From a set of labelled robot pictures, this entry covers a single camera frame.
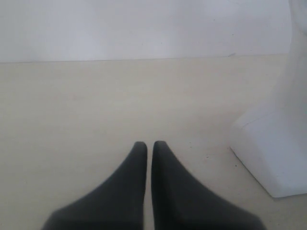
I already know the white mannequin head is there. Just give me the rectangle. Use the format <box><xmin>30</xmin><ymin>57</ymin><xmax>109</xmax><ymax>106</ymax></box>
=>
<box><xmin>230</xmin><ymin>0</ymin><xmax>307</xmax><ymax>198</ymax></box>

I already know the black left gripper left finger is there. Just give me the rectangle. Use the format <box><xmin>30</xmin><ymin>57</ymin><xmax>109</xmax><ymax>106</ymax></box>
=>
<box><xmin>42</xmin><ymin>141</ymin><xmax>147</xmax><ymax>230</ymax></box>

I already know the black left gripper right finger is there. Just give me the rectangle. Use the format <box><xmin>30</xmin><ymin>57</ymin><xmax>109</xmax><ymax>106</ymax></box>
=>
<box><xmin>151</xmin><ymin>141</ymin><xmax>265</xmax><ymax>230</ymax></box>

